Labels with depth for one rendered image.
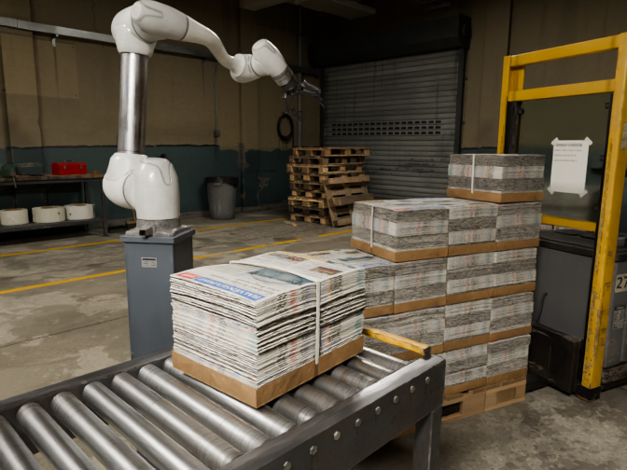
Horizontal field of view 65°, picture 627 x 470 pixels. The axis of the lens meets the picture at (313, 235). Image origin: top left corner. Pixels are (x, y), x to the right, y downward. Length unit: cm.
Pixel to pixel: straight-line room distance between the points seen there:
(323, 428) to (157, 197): 112
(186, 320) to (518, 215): 183
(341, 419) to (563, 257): 232
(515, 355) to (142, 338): 184
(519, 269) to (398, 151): 748
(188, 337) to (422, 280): 134
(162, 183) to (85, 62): 685
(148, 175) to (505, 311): 179
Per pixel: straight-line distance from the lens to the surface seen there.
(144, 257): 189
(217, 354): 110
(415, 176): 977
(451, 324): 245
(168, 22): 199
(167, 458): 97
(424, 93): 972
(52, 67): 845
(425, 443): 139
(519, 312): 274
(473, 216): 239
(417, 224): 219
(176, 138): 921
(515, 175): 256
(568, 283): 317
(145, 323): 196
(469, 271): 245
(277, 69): 232
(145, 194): 186
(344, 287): 118
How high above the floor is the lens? 132
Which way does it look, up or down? 10 degrees down
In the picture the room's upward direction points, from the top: straight up
